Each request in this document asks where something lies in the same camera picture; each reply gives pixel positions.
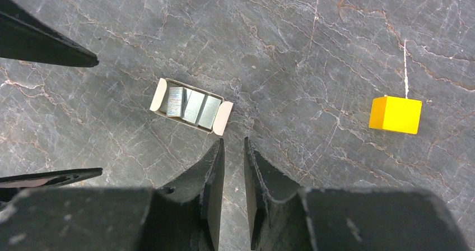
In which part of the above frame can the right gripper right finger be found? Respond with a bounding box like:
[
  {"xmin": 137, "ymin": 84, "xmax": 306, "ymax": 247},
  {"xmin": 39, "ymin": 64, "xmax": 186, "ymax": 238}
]
[{"xmin": 244, "ymin": 138, "xmax": 468, "ymax": 250}]

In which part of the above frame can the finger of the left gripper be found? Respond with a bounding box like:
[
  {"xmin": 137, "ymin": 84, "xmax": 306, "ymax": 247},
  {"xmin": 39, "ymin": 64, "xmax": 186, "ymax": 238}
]
[
  {"xmin": 1, "ymin": 0, "xmax": 99, "ymax": 67},
  {"xmin": 1, "ymin": 168, "xmax": 103, "ymax": 203}
]

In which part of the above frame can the yellow cube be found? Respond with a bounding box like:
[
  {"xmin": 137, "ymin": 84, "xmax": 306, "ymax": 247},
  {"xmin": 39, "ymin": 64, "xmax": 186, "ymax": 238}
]
[{"xmin": 369, "ymin": 96, "xmax": 422, "ymax": 134}]

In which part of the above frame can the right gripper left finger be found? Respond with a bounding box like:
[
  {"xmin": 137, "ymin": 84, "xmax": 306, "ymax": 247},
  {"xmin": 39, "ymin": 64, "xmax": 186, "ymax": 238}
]
[{"xmin": 1, "ymin": 140, "xmax": 225, "ymax": 250}]

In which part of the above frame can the staple box grey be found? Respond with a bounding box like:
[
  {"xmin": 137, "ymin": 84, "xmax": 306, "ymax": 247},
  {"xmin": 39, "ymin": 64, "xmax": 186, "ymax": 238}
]
[{"xmin": 150, "ymin": 78, "xmax": 234, "ymax": 136}]

